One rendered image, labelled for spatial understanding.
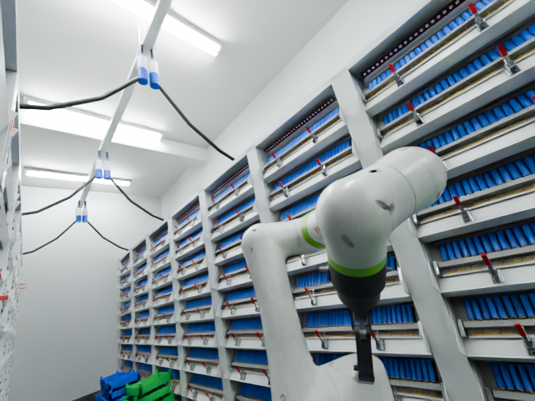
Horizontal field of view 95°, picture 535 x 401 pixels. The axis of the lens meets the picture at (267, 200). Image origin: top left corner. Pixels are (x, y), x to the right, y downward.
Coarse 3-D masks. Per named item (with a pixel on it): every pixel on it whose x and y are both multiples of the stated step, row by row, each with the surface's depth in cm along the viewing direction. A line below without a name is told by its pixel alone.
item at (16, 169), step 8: (16, 168) 131; (16, 176) 130; (16, 184) 129; (16, 192) 129; (8, 216) 122; (0, 248) 116; (8, 248) 118; (0, 256) 115; (0, 264) 114; (0, 288) 112; (0, 304) 110
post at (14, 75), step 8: (8, 72) 85; (16, 72) 87; (8, 80) 84; (16, 80) 86; (8, 88) 83; (16, 88) 88; (8, 96) 82; (16, 96) 91; (8, 104) 82; (8, 128) 79; (0, 136) 77; (0, 144) 76; (0, 152) 76; (0, 160) 75
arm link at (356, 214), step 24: (384, 168) 36; (336, 192) 33; (360, 192) 32; (384, 192) 33; (408, 192) 34; (336, 216) 32; (360, 216) 31; (384, 216) 32; (408, 216) 36; (336, 240) 34; (360, 240) 32; (384, 240) 34; (336, 264) 38; (360, 264) 35; (384, 264) 37
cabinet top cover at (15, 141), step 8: (0, 0) 68; (8, 0) 68; (16, 0) 70; (8, 8) 70; (16, 8) 71; (8, 16) 72; (16, 16) 72; (8, 24) 73; (16, 24) 74; (8, 32) 75; (16, 32) 76; (8, 40) 77; (16, 40) 78; (8, 48) 79; (16, 48) 80; (8, 56) 82; (16, 56) 82; (8, 64) 84; (16, 64) 85; (16, 104) 99; (16, 120) 106; (16, 128) 110; (16, 136) 114; (16, 144) 119; (16, 152) 124; (16, 160) 129
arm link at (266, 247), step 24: (264, 240) 70; (288, 240) 72; (264, 264) 67; (264, 288) 65; (288, 288) 67; (264, 312) 63; (288, 312) 62; (264, 336) 62; (288, 336) 59; (288, 360) 56; (312, 360) 60; (288, 384) 54; (312, 384) 55
